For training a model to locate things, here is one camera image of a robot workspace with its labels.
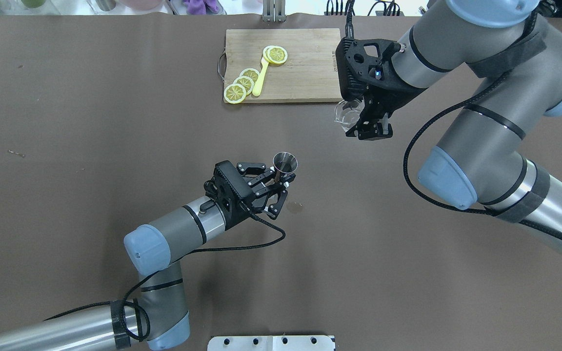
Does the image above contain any purple cloth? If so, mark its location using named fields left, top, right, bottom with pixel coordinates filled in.
left=182, top=0, right=224, bottom=15

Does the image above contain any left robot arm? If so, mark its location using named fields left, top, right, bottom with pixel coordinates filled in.
left=0, top=160, right=298, bottom=351

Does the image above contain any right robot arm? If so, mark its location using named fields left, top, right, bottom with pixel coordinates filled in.
left=335, top=0, right=562, bottom=254

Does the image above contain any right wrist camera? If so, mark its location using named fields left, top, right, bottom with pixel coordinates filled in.
left=335, top=37, right=405, bottom=100

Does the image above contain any clear glass cup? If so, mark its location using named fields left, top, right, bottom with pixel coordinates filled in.
left=334, top=98, right=365, bottom=133

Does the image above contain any lemon slice on spoon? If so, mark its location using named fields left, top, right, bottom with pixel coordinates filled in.
left=262, top=46, right=288, bottom=65

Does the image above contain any steel jigger measuring cup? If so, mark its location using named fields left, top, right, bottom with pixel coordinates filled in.
left=272, top=152, right=298, bottom=184

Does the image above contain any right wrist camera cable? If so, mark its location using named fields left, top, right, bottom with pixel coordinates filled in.
left=402, top=71, right=562, bottom=244

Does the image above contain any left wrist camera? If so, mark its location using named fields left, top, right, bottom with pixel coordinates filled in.
left=203, top=160, right=256, bottom=208

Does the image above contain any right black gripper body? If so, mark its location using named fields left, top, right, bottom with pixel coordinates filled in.
left=365, top=68, right=426, bottom=117

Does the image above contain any aluminium frame post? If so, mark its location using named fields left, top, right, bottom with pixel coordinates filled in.
left=262, top=0, right=287, bottom=22

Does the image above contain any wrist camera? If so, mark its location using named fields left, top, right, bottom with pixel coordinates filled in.
left=335, top=37, right=405, bottom=100
left=203, top=160, right=256, bottom=208

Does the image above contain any lemon slice rear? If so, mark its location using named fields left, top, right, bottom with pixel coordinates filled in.
left=240, top=67, right=260, bottom=82

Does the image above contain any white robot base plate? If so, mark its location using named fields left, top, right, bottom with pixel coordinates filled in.
left=207, top=335, right=337, bottom=351

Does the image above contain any lemon slice middle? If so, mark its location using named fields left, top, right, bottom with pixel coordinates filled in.
left=233, top=75, right=255, bottom=96

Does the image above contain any wooden cutting board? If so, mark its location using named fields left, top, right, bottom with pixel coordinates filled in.
left=223, top=28, right=341, bottom=103

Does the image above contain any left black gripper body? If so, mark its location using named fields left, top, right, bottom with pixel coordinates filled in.
left=222, top=188, right=253, bottom=231

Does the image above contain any lemon slice front left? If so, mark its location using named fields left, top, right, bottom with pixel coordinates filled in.
left=223, top=83, right=248, bottom=104

